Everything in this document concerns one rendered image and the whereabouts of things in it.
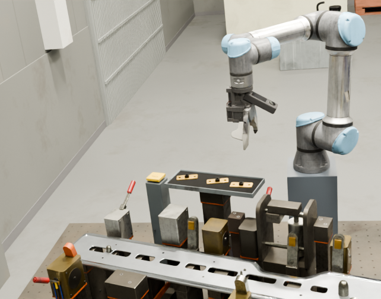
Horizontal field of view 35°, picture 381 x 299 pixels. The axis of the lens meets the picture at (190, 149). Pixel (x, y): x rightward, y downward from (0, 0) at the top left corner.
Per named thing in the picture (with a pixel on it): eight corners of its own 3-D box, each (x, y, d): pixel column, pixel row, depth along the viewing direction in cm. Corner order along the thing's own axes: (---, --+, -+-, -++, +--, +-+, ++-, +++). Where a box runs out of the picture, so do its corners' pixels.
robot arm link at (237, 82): (254, 70, 199) (248, 77, 192) (256, 83, 201) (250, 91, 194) (233, 70, 202) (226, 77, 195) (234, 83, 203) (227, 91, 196)
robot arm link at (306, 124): (310, 136, 255) (309, 106, 250) (335, 144, 245) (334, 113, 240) (289, 145, 249) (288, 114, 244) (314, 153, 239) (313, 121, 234)
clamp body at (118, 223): (116, 294, 251) (102, 218, 237) (131, 278, 260) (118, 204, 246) (131, 297, 248) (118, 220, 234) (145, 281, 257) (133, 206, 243)
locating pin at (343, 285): (337, 299, 187) (336, 282, 185) (339, 293, 190) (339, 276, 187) (347, 301, 186) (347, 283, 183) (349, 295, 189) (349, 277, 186)
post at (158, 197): (157, 273, 261) (143, 183, 244) (165, 264, 267) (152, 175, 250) (172, 276, 257) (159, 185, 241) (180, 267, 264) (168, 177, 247)
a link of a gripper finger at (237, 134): (231, 149, 201) (233, 123, 203) (248, 150, 199) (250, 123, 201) (228, 147, 198) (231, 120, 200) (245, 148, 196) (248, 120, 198)
